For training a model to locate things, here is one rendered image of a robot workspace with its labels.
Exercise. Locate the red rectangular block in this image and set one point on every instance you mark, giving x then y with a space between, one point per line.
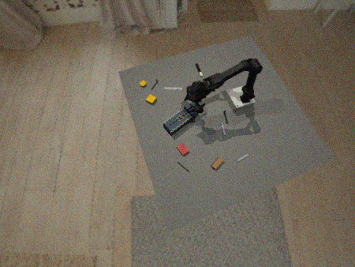
182 149

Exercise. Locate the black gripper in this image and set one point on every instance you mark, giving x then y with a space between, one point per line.
197 108

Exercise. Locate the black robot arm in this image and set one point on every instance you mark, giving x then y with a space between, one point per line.
217 80

